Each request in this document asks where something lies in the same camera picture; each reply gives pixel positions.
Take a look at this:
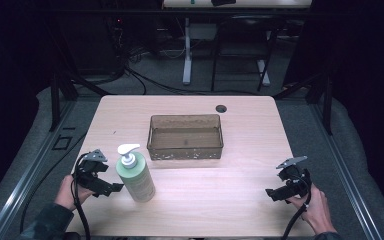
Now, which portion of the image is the white desk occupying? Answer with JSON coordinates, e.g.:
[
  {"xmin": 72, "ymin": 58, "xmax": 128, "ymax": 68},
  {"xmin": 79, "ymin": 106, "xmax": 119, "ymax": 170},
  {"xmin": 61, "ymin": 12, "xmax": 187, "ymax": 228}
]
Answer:
[{"xmin": 161, "ymin": 0, "xmax": 314, "ymax": 88}]

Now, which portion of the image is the aluminium floor rail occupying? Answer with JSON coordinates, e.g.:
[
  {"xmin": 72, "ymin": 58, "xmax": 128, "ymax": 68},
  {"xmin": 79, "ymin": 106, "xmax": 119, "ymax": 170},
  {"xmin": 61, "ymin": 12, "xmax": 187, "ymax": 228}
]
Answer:
[
  {"xmin": 0, "ymin": 99, "xmax": 78, "ymax": 240},
  {"xmin": 308, "ymin": 101, "xmax": 384, "ymax": 240}
]

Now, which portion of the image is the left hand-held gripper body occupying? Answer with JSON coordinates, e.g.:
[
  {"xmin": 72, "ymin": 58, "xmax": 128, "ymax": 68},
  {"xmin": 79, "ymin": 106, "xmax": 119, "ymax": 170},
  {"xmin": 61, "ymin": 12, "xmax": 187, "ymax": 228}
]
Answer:
[{"xmin": 74, "ymin": 148, "xmax": 110, "ymax": 196}]

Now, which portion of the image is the brown transparent plastic bin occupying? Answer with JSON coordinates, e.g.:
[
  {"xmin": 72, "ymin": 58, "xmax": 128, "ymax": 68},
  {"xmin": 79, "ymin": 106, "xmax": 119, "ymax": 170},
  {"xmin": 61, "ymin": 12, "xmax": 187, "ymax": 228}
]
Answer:
[{"xmin": 146, "ymin": 113, "xmax": 225, "ymax": 162}]

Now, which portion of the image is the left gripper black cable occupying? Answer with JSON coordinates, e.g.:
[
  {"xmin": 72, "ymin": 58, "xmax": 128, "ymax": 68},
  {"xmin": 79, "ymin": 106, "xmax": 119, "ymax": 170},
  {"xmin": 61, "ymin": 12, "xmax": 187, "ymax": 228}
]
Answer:
[{"xmin": 70, "ymin": 152, "xmax": 92, "ymax": 240}]

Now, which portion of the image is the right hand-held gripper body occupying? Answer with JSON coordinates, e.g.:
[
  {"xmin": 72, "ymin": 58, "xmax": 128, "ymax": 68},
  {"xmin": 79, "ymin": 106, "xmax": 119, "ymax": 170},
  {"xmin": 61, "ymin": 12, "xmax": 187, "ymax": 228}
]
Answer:
[{"xmin": 275, "ymin": 155, "xmax": 313, "ymax": 202}]

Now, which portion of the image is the green pump bottle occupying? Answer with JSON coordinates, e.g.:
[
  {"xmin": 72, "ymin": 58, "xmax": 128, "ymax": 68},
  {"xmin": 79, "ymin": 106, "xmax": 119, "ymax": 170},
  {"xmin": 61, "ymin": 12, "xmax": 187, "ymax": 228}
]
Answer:
[{"xmin": 115, "ymin": 143, "xmax": 157, "ymax": 204}]

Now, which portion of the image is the black frame post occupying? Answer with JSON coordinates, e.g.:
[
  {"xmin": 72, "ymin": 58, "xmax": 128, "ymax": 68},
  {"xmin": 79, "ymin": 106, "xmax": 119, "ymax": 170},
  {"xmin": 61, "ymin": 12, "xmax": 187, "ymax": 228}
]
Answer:
[
  {"xmin": 48, "ymin": 73, "xmax": 62, "ymax": 133},
  {"xmin": 322, "ymin": 73, "xmax": 334, "ymax": 136}
]

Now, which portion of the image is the black chair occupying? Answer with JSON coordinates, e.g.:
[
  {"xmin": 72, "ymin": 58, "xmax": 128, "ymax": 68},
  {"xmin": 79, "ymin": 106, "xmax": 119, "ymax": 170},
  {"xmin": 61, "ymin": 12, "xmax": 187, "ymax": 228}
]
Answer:
[{"xmin": 209, "ymin": 14, "xmax": 283, "ymax": 93}]

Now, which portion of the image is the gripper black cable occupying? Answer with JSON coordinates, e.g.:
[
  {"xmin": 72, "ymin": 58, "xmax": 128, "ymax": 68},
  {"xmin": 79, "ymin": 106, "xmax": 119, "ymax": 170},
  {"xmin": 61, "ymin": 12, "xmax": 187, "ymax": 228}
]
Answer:
[
  {"xmin": 280, "ymin": 179, "xmax": 313, "ymax": 240},
  {"xmin": 70, "ymin": 152, "xmax": 92, "ymax": 240}
]

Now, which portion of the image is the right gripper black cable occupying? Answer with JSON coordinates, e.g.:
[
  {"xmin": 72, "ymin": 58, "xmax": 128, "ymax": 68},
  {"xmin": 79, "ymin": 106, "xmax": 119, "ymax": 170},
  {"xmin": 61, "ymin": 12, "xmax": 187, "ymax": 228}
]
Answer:
[{"xmin": 280, "ymin": 179, "xmax": 313, "ymax": 240}]

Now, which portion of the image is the black equipment rack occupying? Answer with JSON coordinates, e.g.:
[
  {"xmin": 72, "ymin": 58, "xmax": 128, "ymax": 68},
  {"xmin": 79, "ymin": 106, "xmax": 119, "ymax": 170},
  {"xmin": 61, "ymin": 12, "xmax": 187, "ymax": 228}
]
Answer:
[{"xmin": 55, "ymin": 11, "xmax": 126, "ymax": 77}]

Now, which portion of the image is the black device on desk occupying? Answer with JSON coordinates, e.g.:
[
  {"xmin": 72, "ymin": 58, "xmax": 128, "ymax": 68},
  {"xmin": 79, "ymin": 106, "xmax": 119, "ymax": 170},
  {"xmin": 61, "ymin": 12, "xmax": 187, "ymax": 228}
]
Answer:
[{"xmin": 210, "ymin": 0, "xmax": 238, "ymax": 7}]

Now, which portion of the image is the person's right hand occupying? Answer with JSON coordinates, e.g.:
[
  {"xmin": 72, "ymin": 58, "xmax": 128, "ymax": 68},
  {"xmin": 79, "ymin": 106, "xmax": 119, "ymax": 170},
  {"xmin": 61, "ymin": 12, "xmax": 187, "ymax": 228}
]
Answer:
[{"xmin": 285, "ymin": 182, "xmax": 338, "ymax": 235}]

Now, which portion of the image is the person's left hand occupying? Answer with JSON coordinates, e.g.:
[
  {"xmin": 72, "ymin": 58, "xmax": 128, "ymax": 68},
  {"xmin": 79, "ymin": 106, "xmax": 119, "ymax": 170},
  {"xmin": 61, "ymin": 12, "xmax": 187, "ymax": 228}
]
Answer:
[{"xmin": 53, "ymin": 174, "xmax": 96, "ymax": 212}]

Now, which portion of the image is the thin black floor cable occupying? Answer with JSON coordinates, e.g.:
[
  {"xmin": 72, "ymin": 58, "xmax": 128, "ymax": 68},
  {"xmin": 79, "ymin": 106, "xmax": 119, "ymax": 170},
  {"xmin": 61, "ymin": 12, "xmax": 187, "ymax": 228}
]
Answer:
[{"xmin": 19, "ymin": 131, "xmax": 88, "ymax": 234}]

